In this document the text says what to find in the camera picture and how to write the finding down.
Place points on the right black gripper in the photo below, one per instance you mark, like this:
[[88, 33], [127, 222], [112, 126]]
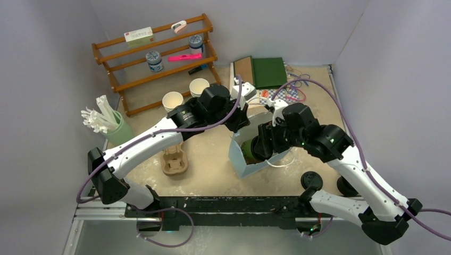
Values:
[[267, 132]]

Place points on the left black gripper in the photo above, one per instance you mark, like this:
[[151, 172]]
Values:
[[241, 119]]

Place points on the white cup stack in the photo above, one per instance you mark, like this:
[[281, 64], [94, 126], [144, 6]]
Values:
[[171, 100], [197, 86]]

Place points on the green paper cup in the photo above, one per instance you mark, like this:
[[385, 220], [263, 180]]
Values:
[[246, 149]]

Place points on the light blue paper bag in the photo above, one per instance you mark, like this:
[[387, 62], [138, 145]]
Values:
[[250, 132]]

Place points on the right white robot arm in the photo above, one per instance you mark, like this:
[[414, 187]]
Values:
[[382, 214]]

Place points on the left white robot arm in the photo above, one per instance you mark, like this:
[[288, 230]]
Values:
[[108, 169]]

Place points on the black blue marker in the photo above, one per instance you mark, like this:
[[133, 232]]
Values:
[[197, 69]]

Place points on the checkered patterned paper bag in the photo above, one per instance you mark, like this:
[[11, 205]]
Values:
[[290, 94]]

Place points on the pink marker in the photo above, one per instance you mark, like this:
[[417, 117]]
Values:
[[187, 57]]

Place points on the black cup lid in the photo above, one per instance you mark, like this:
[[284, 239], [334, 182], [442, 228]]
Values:
[[311, 179]]

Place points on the green paper bag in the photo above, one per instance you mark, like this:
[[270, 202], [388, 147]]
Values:
[[269, 73]]

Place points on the right blue white jar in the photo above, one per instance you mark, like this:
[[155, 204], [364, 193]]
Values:
[[196, 44]]

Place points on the blue white jar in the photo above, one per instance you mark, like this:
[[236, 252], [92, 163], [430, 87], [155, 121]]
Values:
[[196, 44], [154, 61]]

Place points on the wooden shelf rack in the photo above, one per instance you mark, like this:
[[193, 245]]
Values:
[[167, 50]]

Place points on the brown pulp cup carrier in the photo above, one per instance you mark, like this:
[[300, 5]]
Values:
[[174, 161]]

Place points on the left blue white jar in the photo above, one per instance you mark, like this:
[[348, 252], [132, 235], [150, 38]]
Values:
[[154, 61]]

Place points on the stacked black cup lids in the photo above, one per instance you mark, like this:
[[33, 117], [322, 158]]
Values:
[[345, 188]]

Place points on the pink white stapler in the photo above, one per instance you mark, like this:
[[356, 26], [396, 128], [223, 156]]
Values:
[[179, 27]]

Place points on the green straw holder cup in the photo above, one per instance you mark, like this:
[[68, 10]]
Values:
[[122, 134]]

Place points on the white green box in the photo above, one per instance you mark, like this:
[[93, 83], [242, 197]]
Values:
[[139, 37]]

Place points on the white wrapped straws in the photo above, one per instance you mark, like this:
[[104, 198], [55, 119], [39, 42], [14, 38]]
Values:
[[103, 121]]

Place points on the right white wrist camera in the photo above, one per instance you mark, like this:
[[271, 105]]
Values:
[[276, 107]]

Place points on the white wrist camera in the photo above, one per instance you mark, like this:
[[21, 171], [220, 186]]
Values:
[[276, 107], [248, 91]]

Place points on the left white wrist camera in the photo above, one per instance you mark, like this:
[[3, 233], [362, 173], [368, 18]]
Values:
[[248, 91]]

